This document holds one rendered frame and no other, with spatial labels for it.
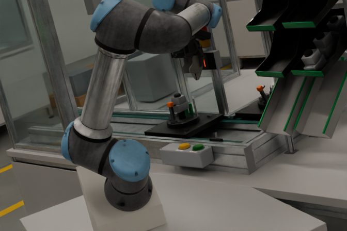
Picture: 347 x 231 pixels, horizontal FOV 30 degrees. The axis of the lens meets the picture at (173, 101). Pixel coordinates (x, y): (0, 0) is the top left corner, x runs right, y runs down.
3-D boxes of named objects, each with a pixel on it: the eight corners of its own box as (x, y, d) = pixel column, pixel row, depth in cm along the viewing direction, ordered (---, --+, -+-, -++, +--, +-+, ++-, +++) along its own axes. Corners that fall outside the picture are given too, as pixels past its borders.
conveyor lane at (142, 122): (249, 166, 234) (243, 141, 232) (103, 150, 294) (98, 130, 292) (292, 138, 253) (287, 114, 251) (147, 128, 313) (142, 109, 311)
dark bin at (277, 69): (284, 78, 214) (274, 61, 210) (257, 76, 224) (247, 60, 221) (329, 23, 224) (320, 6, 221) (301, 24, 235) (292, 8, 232)
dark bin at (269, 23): (275, 31, 210) (265, 13, 207) (248, 31, 220) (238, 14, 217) (321, -22, 220) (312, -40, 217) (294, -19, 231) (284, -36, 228)
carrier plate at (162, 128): (186, 139, 253) (185, 134, 252) (144, 136, 270) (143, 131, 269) (224, 118, 268) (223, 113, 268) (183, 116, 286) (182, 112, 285)
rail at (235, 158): (249, 175, 227) (243, 146, 224) (93, 155, 290) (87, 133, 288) (258, 168, 230) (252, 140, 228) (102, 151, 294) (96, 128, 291)
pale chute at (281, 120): (292, 136, 217) (284, 131, 215) (265, 132, 228) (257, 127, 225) (321, 62, 223) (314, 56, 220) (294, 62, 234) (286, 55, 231)
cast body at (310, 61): (318, 74, 205) (308, 58, 202) (306, 75, 209) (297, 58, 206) (329, 56, 209) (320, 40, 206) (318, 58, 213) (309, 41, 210)
